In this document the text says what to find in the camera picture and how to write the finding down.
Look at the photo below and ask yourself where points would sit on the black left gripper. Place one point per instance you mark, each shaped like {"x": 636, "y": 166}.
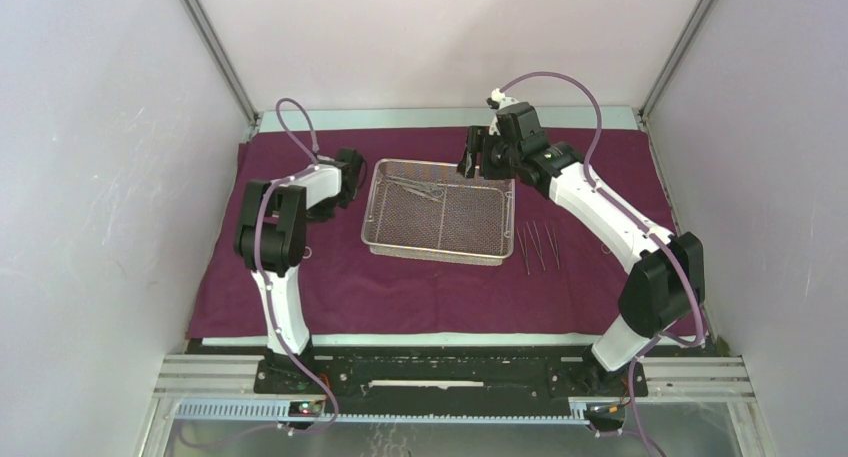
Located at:
{"x": 315, "y": 215}

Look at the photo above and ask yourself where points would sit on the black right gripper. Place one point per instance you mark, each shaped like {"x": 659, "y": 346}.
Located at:
{"x": 479, "y": 140}

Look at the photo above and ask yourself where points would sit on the metal mesh instrument tray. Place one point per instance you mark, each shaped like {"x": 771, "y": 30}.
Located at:
{"x": 475, "y": 226}

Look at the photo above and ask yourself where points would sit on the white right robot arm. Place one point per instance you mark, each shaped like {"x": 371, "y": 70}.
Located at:
{"x": 665, "y": 272}

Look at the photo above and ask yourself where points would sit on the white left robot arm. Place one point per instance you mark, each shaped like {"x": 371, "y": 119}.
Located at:
{"x": 271, "y": 238}

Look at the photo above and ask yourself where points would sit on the large steel dressing forceps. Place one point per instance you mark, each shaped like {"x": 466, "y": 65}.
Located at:
{"x": 422, "y": 176}

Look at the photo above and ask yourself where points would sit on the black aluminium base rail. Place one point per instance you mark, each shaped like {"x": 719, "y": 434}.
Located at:
{"x": 537, "y": 387}

